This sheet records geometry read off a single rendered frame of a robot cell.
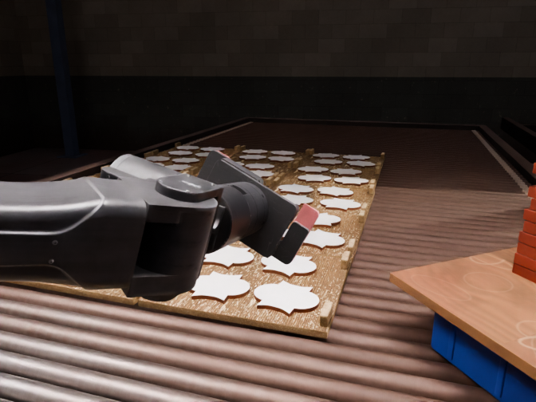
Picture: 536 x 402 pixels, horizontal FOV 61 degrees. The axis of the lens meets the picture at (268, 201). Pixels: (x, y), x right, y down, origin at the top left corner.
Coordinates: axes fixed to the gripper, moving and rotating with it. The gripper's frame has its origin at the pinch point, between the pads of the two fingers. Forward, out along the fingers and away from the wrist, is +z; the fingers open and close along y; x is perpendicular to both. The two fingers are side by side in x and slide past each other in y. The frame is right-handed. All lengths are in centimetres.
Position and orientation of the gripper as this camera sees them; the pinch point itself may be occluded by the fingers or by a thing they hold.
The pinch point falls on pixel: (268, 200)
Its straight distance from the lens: 56.7
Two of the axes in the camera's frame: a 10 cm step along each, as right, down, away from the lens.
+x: -4.7, 8.5, 2.2
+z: 2.9, -0.9, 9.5
